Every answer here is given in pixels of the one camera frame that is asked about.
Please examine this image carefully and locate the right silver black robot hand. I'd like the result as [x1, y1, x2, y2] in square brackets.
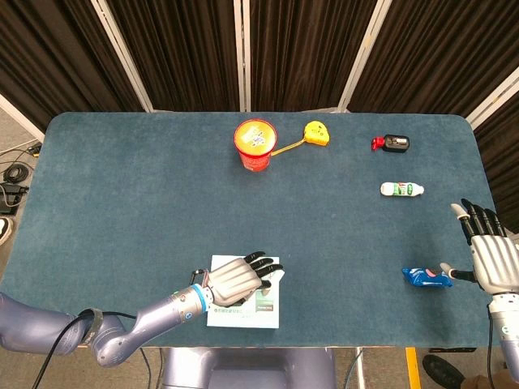
[440, 197, 519, 295]

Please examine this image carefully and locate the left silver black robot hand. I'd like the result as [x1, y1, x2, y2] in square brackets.
[201, 250, 285, 308]

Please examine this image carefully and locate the purple robot base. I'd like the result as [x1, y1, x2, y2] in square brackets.
[161, 347, 337, 389]

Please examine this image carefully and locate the white speaker product box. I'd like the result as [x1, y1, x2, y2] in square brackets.
[206, 254, 281, 330]

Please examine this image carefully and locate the blue cookie snack packet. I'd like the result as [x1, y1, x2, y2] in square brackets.
[401, 266, 453, 289]

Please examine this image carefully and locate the black curtain partition panel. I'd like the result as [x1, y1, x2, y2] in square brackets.
[0, 0, 143, 133]
[348, 0, 519, 118]
[101, 0, 244, 113]
[242, 0, 390, 113]
[472, 100, 519, 234]

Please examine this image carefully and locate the blue felt table mat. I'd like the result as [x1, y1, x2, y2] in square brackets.
[0, 111, 510, 349]

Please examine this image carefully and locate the white green small bottle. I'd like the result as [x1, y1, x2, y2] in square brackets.
[380, 182, 426, 199]

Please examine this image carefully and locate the black shoe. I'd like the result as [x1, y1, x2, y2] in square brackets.
[422, 354, 466, 389]

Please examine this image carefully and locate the yellow floor tape strip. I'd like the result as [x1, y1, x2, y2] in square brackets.
[405, 347, 421, 389]

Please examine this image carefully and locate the red cup with yellow lid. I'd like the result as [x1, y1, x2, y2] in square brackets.
[233, 118, 279, 174]

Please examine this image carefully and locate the black bottle with red cap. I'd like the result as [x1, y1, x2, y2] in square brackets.
[370, 134, 410, 155]

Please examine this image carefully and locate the yellow tape measure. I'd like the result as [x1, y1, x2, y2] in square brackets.
[271, 120, 332, 157]

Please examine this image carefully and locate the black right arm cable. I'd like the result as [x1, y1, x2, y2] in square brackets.
[485, 310, 499, 389]

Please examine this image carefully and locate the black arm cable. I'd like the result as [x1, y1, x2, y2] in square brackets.
[485, 310, 499, 389]
[31, 310, 137, 389]

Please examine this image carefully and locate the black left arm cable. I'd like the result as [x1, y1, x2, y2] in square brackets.
[31, 310, 137, 389]

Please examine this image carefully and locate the coiled black floor cable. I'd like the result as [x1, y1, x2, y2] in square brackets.
[2, 163, 32, 184]

